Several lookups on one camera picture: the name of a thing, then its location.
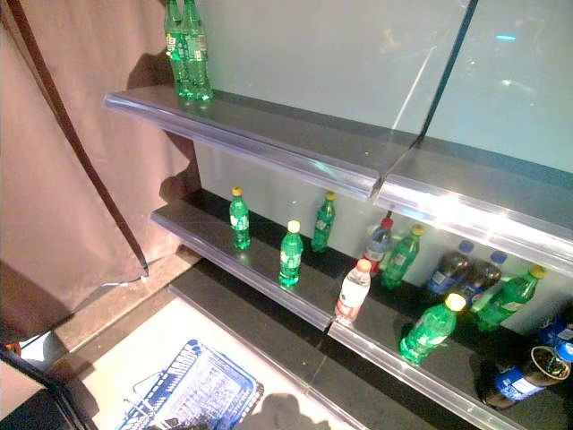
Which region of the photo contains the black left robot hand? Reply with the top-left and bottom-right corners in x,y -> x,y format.
150,410 -> 218,430

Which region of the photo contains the pinkish brown curtain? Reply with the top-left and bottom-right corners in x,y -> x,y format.
0,0 -> 201,331

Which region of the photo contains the grey shelf board clear rail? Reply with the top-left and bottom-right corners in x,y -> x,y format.
374,136 -> 573,270
103,83 -> 382,203

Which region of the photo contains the black shelf board clear rail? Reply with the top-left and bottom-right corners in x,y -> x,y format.
328,263 -> 573,430
150,190 -> 336,333

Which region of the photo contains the water bottle red cap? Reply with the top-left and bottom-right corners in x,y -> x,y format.
362,217 -> 396,275
334,258 -> 373,327

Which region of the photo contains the green Sprite bottle yellow cap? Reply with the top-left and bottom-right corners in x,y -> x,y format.
398,292 -> 467,367
228,186 -> 252,251
472,264 -> 549,333
380,223 -> 426,290
278,219 -> 305,288
311,191 -> 338,254

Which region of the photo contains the Pepsi cola bottle blue cap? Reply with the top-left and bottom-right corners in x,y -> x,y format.
535,304 -> 573,348
460,250 -> 509,310
424,239 -> 475,297
481,342 -> 573,409

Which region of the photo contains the dark diagonal bar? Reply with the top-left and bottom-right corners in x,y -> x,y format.
4,0 -> 151,277

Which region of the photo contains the black side cabinet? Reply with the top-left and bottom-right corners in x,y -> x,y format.
0,347 -> 99,430

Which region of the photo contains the black shelf base plinth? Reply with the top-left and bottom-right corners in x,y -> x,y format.
167,259 -> 453,430

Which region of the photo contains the blue plastic shopping basket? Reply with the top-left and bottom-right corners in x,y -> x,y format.
116,339 -> 266,430

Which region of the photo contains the black shelf upright post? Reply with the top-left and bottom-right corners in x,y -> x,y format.
418,0 -> 481,140

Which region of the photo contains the large green Sprite bottle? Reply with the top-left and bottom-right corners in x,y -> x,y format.
164,0 -> 189,99
181,0 -> 215,103

